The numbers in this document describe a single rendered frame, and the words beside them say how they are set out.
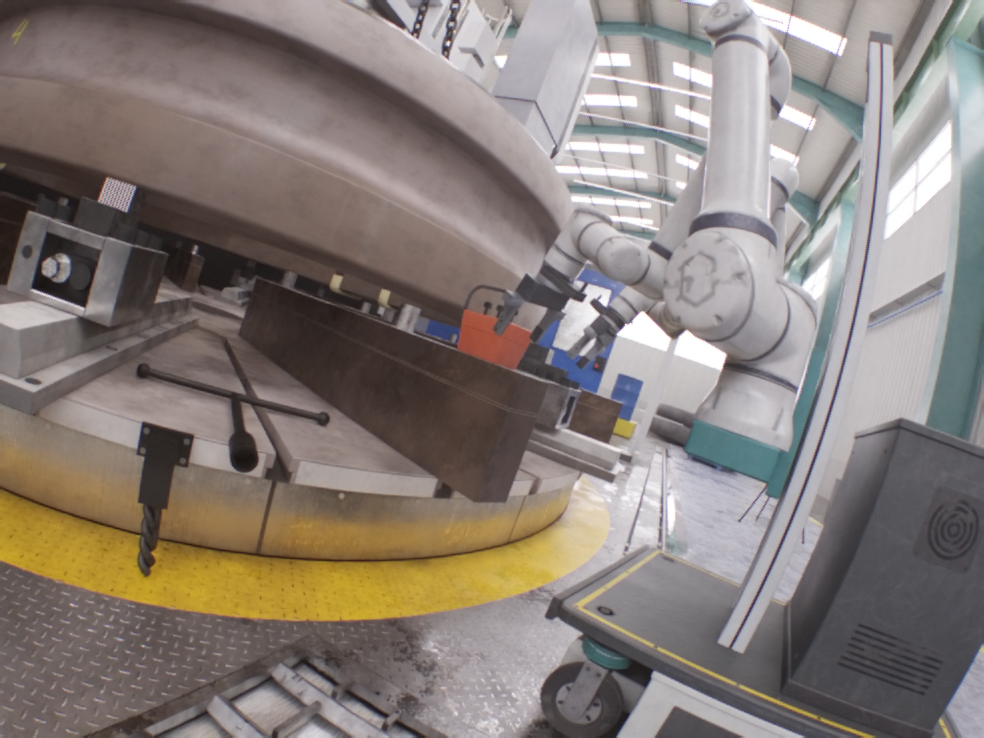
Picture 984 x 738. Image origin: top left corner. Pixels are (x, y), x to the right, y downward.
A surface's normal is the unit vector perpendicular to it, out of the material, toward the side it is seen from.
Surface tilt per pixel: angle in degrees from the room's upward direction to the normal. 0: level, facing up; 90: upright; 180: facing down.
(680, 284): 98
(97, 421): 90
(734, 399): 68
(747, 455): 90
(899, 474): 90
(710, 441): 90
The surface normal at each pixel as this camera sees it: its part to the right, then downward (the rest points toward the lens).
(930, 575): -0.54, -0.16
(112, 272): 0.39, 0.16
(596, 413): 0.04, 0.04
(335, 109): 0.57, 0.22
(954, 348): -0.33, -0.09
